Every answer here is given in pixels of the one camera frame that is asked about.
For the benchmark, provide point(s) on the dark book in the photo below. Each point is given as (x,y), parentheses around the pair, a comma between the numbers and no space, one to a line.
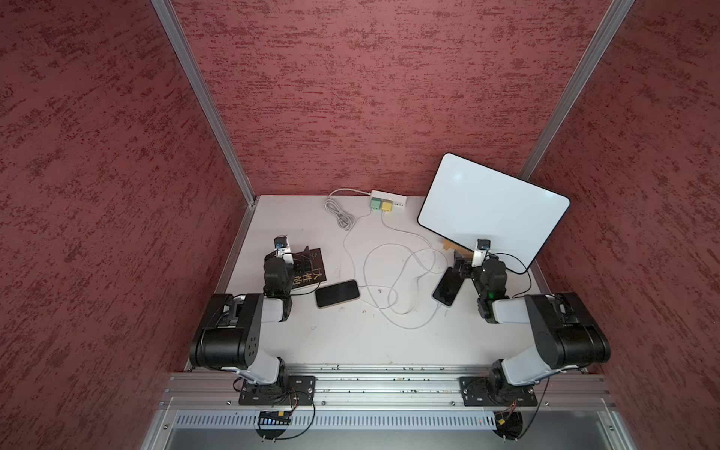
(309,273)

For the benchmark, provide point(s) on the white board tablet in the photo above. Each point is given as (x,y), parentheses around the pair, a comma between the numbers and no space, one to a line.
(468,201)

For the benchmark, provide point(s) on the wooden stand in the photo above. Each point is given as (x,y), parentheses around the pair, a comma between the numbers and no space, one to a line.
(449,245)

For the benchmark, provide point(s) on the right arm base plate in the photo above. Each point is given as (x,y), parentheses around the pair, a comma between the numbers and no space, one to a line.
(484,392)

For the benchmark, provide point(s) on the right corner aluminium post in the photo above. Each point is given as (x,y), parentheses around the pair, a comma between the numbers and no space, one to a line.
(604,34)

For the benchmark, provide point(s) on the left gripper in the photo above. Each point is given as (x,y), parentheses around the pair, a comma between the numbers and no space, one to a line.
(298,262)

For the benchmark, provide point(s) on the corner aluminium post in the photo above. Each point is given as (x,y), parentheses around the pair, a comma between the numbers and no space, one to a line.
(177,37)
(604,34)

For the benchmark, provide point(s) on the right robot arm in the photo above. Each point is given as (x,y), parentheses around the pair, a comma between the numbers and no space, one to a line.
(565,334)

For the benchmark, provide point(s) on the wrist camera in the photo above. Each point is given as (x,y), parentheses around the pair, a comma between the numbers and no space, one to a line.
(483,245)
(282,245)

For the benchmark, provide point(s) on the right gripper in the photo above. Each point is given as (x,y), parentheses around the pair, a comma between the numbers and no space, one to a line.
(465,262)

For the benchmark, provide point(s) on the green charger plug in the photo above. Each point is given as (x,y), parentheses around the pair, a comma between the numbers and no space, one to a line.
(375,204)

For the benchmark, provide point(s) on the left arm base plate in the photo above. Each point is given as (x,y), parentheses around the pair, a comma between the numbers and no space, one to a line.
(294,391)

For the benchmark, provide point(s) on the aluminium rail frame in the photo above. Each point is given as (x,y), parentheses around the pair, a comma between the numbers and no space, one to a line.
(390,398)

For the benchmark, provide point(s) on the left corner aluminium post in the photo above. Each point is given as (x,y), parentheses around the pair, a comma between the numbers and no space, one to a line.
(177,37)

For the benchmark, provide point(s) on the white power strip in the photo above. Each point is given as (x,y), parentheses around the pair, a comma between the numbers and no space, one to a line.
(395,199)

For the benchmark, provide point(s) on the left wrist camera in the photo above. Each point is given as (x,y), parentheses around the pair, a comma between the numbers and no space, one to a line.
(282,245)

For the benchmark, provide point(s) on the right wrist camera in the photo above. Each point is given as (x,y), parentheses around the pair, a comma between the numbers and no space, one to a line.
(483,245)

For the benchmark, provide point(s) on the green-edged black phone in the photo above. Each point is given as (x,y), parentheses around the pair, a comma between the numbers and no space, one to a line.
(448,287)

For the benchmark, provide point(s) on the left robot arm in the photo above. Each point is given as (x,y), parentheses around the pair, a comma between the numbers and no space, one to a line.
(228,336)

